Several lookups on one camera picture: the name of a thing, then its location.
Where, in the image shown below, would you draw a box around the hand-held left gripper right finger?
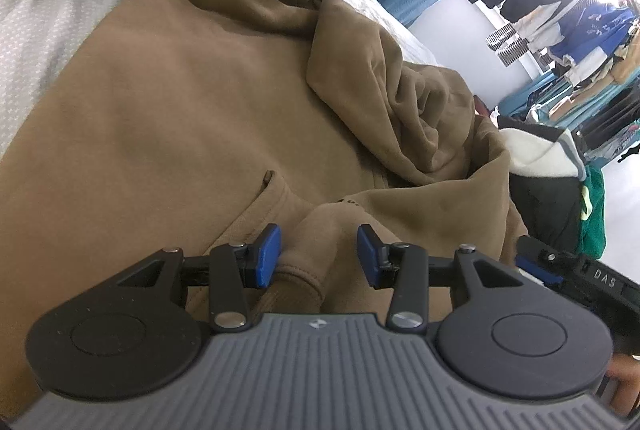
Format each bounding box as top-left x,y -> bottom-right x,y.
356,223 -> 523,333

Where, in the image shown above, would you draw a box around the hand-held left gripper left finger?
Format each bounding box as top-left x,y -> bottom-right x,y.
116,223 -> 282,332

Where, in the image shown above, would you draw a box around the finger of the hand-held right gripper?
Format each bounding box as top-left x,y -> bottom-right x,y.
516,235 -> 563,263
515,257 -> 565,287

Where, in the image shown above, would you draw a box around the brown hoodie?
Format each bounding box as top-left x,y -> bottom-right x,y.
0,0 -> 531,416

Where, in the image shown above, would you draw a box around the beige hanging clothes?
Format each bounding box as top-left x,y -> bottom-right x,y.
570,49 -> 640,94

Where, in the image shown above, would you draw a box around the person's right hand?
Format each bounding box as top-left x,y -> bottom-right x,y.
606,352 -> 640,419

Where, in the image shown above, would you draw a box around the black garment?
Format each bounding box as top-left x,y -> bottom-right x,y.
509,170 -> 587,257

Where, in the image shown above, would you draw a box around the green garment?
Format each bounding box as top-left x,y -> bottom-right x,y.
579,159 -> 607,257

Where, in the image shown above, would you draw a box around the white fleece garment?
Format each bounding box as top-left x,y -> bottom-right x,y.
499,126 -> 577,182

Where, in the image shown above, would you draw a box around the teal cloth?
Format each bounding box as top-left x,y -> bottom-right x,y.
499,74 -> 576,125

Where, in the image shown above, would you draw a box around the striped hanging garment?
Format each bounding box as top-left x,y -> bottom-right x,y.
486,22 -> 532,67

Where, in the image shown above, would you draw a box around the blue printed garment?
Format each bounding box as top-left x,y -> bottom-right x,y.
554,2 -> 637,57

